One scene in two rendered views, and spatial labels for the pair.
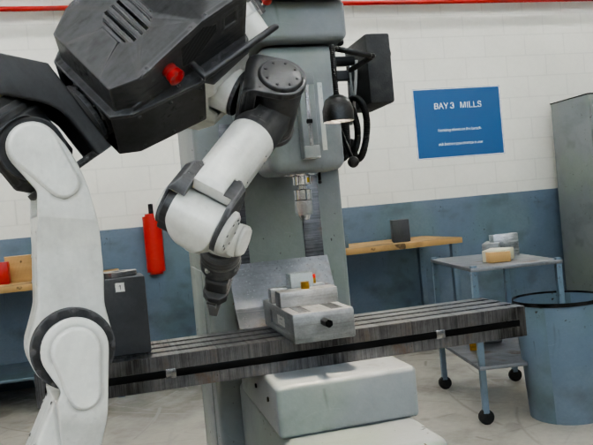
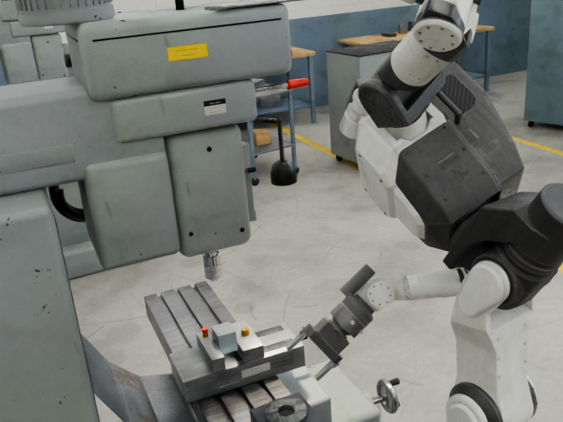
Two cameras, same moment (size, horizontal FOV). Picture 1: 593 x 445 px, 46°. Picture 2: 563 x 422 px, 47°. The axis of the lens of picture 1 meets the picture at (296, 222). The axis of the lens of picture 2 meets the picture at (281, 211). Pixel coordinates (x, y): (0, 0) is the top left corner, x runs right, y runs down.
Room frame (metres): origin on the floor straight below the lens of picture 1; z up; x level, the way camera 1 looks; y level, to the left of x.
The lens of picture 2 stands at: (1.86, 1.55, 1.99)
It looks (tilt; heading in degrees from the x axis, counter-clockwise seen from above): 22 degrees down; 262
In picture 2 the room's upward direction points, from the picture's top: 5 degrees counter-clockwise
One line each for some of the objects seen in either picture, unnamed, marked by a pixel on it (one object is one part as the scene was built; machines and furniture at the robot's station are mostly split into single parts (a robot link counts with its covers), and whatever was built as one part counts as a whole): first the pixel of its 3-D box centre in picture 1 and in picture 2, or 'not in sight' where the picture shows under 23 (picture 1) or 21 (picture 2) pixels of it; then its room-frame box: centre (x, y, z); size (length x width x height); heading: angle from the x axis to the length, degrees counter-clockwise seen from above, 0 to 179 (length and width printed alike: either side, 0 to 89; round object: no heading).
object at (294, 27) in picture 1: (284, 37); (174, 102); (1.88, -0.01, 1.68); 0.34 x 0.24 x 0.10; 14
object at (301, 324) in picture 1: (304, 308); (236, 353); (1.81, 0.00, 0.96); 0.35 x 0.15 x 0.11; 14
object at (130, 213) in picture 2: not in sight; (125, 197); (2.03, 0.02, 1.47); 0.24 x 0.19 x 0.26; 104
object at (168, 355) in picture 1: (291, 345); (235, 392); (1.82, 0.04, 0.87); 1.24 x 0.23 x 0.08; 104
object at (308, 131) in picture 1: (307, 116); (243, 182); (1.74, -0.05, 1.44); 0.04 x 0.04 x 0.21; 14
